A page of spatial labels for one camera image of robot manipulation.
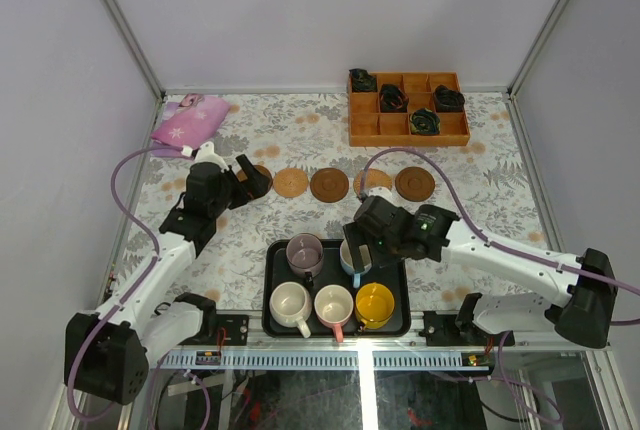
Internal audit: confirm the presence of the dark brown wooden coaster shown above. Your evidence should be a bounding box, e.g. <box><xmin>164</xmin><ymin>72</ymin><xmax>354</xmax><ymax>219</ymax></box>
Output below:
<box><xmin>310</xmin><ymin>168</ymin><xmax>349</xmax><ymax>203</ymax></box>
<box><xmin>395</xmin><ymin>166</ymin><xmax>436</xmax><ymax>202</ymax></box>
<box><xmin>236</xmin><ymin>165</ymin><xmax>273</xmax><ymax>200</ymax></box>

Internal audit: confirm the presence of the blue mug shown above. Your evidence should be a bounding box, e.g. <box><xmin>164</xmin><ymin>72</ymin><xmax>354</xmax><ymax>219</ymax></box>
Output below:
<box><xmin>340</xmin><ymin>240</ymin><xmax>372</xmax><ymax>289</ymax></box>

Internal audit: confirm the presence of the woven rattan coaster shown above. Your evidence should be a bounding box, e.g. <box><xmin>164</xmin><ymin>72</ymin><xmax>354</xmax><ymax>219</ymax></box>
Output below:
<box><xmin>353</xmin><ymin>169</ymin><xmax>393</xmax><ymax>196</ymax></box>
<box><xmin>273</xmin><ymin>167</ymin><xmax>309</xmax><ymax>198</ymax></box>

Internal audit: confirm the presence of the yellow mug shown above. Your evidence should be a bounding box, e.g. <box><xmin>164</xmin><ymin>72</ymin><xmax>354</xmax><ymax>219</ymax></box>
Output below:
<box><xmin>354</xmin><ymin>283</ymin><xmax>395</xmax><ymax>333</ymax></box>

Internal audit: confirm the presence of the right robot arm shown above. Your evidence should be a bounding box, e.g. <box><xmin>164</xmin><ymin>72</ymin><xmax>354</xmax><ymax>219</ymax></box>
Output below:
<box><xmin>343</xmin><ymin>196</ymin><xmax>617</xmax><ymax>349</ymax></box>

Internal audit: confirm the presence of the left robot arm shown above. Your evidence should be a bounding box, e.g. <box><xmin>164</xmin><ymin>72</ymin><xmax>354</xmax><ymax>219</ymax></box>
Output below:
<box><xmin>64</xmin><ymin>154</ymin><xmax>269</xmax><ymax>405</ymax></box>

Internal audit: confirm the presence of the purple mug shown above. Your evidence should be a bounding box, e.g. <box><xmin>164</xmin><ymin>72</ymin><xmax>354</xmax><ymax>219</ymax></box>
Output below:
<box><xmin>285</xmin><ymin>233</ymin><xmax>324</xmax><ymax>289</ymax></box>

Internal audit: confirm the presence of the black serving tray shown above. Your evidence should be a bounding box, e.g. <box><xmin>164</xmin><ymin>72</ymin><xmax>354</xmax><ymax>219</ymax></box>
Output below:
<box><xmin>262</xmin><ymin>240</ymin><xmax>411</xmax><ymax>342</ymax></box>

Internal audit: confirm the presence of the pink folded cloth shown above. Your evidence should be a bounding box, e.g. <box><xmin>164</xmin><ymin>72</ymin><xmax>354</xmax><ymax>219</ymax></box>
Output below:
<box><xmin>151</xmin><ymin>93</ymin><xmax>231</xmax><ymax>158</ymax></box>

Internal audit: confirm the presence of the pink mug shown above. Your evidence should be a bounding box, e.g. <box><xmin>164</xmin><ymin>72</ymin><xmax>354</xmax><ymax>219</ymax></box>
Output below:
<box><xmin>314</xmin><ymin>284</ymin><xmax>354</xmax><ymax>344</ymax></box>

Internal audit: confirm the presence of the cream white mug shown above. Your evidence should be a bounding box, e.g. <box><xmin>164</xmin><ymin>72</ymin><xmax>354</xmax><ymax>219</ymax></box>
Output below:
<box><xmin>269</xmin><ymin>282</ymin><xmax>312</xmax><ymax>339</ymax></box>

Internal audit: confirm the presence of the rolled dark sock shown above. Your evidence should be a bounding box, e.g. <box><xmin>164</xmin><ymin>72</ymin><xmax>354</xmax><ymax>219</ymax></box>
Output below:
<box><xmin>433</xmin><ymin>85</ymin><xmax>465</xmax><ymax>113</ymax></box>
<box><xmin>379</xmin><ymin>83</ymin><xmax>409</xmax><ymax>113</ymax></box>
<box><xmin>409</xmin><ymin>108</ymin><xmax>441</xmax><ymax>136</ymax></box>
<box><xmin>349</xmin><ymin>68</ymin><xmax>378</xmax><ymax>93</ymax></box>

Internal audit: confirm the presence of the orange compartment organizer box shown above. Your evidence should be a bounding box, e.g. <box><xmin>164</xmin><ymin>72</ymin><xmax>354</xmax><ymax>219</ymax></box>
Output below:
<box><xmin>347</xmin><ymin>72</ymin><xmax>471</xmax><ymax>147</ymax></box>

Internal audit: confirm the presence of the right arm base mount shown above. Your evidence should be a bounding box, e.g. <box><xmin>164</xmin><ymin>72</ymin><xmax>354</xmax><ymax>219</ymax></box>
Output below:
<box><xmin>419</xmin><ymin>311</ymin><xmax>505</xmax><ymax>347</ymax></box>

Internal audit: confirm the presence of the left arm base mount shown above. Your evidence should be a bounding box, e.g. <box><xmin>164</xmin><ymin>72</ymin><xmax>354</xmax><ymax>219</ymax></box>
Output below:
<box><xmin>179</xmin><ymin>313</ymin><xmax>250</xmax><ymax>347</ymax></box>

